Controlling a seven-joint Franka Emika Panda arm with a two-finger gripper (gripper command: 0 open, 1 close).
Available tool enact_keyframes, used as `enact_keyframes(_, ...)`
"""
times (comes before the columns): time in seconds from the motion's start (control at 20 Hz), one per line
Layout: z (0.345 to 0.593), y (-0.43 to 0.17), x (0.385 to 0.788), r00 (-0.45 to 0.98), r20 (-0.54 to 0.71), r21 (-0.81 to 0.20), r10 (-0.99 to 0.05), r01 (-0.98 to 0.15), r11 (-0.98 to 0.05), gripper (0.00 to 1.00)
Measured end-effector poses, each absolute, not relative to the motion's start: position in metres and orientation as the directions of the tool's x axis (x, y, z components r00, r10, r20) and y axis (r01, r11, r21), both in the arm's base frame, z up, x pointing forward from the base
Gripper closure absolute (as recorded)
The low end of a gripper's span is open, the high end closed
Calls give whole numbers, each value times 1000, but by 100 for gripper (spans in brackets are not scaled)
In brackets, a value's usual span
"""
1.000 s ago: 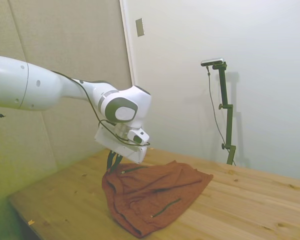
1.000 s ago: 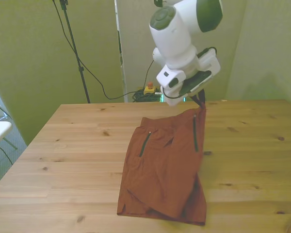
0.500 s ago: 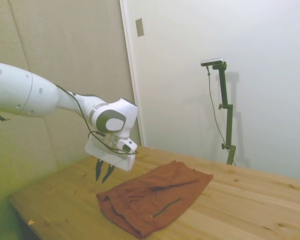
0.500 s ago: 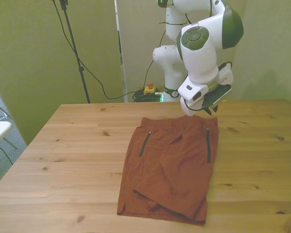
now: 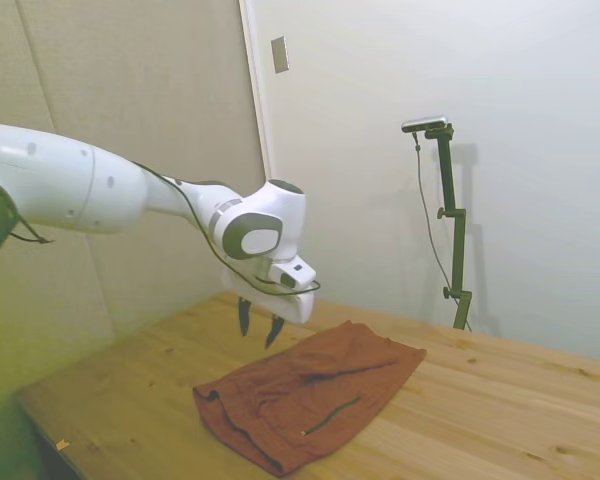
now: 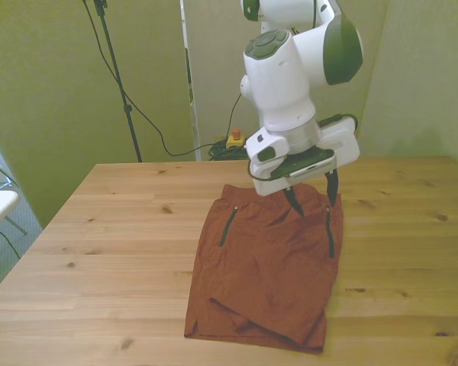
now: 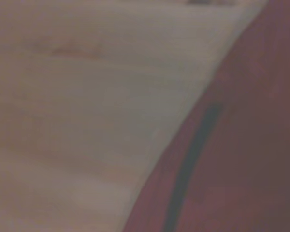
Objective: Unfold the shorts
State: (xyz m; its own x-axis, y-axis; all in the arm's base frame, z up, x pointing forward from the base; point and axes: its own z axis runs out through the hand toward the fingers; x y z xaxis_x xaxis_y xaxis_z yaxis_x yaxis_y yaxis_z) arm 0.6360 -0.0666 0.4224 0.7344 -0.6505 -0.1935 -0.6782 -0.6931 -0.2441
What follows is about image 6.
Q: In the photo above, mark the black tripod stand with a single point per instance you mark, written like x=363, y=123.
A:
x=116, y=76

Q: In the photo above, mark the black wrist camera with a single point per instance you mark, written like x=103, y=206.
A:
x=305, y=162

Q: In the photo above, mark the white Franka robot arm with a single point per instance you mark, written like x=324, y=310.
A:
x=278, y=84

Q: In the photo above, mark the white partition panel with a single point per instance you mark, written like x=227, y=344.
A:
x=191, y=76

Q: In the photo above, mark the rust red shorts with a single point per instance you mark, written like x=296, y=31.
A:
x=263, y=267

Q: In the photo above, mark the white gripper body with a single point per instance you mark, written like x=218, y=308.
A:
x=343, y=141

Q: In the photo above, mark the yellow emergency stop button box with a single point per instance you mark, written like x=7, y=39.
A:
x=236, y=140

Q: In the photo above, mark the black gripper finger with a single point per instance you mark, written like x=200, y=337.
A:
x=294, y=200
x=333, y=188

